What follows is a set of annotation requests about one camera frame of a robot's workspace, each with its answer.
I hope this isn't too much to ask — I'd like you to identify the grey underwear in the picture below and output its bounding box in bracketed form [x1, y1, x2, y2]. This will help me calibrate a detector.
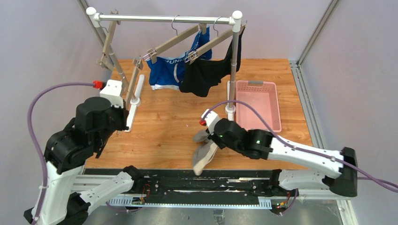
[191, 130, 219, 176]

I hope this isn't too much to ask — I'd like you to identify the beige clip hanger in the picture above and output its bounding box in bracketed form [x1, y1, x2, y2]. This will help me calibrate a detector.
[116, 55, 144, 135]

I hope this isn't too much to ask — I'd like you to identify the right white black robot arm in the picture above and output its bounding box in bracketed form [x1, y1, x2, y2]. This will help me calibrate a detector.
[203, 118, 358, 197]

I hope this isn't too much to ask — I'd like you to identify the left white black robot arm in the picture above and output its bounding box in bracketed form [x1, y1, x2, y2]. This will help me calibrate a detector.
[23, 97, 144, 225]

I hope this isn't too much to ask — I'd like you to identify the empty beige hanger far left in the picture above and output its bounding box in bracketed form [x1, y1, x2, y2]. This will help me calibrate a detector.
[96, 21, 121, 71]

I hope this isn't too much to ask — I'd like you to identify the black underwear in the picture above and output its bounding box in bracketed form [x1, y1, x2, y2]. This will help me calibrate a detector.
[179, 44, 232, 98]

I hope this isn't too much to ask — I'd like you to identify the blue underwear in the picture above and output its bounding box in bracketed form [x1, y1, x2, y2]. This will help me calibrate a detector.
[146, 26, 210, 90]

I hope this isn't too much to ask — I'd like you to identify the beige hanger with blue underwear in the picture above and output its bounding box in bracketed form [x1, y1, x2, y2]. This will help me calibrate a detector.
[143, 15, 207, 63]

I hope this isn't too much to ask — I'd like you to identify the beige hanger with black underwear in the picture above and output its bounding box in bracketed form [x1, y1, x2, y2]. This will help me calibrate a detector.
[184, 10, 243, 65]

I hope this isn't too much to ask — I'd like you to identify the pink plastic basket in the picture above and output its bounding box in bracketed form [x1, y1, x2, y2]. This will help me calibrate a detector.
[236, 80, 282, 133]

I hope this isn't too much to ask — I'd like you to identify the white silver clothes rack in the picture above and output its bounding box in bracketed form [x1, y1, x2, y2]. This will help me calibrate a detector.
[85, 7, 243, 132]

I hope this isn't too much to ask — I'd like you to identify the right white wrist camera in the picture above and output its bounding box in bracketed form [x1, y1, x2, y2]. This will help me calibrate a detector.
[199, 109, 221, 135]

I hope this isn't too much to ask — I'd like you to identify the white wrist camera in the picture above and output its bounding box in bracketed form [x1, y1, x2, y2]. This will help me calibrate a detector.
[199, 109, 221, 135]
[92, 79, 125, 108]

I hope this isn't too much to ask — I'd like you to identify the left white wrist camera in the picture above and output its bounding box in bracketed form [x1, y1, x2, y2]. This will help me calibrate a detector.
[92, 79, 125, 108]

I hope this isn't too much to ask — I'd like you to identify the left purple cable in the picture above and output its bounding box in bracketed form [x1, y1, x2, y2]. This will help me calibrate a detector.
[27, 82, 95, 225]

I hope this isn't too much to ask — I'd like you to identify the purple cable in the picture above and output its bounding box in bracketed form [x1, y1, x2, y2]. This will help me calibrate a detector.
[27, 82, 95, 225]
[202, 100, 398, 194]

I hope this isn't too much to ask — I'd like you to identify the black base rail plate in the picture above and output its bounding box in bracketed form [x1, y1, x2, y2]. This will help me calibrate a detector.
[114, 169, 304, 206]

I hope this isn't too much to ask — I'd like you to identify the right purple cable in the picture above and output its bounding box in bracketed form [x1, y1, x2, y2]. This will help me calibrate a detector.
[202, 100, 398, 194]

